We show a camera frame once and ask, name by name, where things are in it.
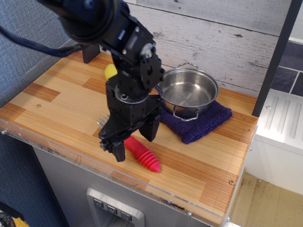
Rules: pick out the right dark wooden post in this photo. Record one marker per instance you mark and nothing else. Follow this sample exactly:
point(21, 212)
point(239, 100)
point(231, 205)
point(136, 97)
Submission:
point(277, 55)

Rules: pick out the white toy sink drainer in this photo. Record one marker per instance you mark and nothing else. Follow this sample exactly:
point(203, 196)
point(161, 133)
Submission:
point(281, 120)

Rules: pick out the stainless steel pot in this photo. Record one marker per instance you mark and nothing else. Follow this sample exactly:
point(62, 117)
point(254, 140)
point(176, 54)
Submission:
point(188, 92)

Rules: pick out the yellow plastic banana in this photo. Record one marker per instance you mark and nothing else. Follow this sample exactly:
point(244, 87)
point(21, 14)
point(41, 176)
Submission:
point(110, 71)

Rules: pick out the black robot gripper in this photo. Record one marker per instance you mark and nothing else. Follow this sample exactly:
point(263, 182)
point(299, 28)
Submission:
point(128, 115)

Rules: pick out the grey toy dispenser panel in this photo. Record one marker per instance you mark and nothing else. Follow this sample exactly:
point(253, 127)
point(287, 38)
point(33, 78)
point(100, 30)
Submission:
point(110, 212)

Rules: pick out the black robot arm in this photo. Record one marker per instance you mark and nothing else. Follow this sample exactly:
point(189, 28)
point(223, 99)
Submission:
point(109, 24)

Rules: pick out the yellow black object corner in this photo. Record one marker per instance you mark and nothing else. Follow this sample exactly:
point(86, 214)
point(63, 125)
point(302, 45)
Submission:
point(6, 220)

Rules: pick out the red handled metal fork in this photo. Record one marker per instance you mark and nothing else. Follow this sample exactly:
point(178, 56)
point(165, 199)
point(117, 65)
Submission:
point(144, 155)

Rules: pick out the purple folded cloth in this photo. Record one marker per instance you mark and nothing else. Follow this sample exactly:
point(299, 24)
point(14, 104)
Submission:
point(194, 130)

